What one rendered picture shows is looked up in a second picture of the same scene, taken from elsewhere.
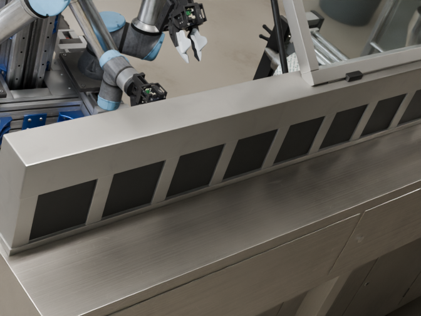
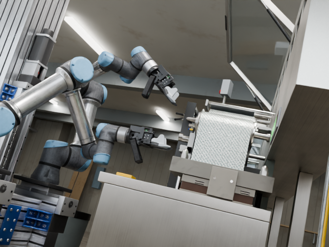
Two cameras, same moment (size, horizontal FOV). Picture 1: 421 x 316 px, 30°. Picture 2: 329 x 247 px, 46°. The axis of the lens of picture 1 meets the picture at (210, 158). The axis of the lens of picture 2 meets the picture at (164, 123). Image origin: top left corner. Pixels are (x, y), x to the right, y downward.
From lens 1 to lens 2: 2.00 m
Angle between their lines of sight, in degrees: 57
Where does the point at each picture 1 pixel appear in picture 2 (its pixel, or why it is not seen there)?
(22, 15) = (61, 82)
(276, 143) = not seen: hidden behind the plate
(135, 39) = (77, 152)
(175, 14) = (161, 78)
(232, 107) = not seen: hidden behind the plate
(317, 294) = (300, 211)
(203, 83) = not seen: outside the picture
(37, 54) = (10, 164)
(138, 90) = (141, 129)
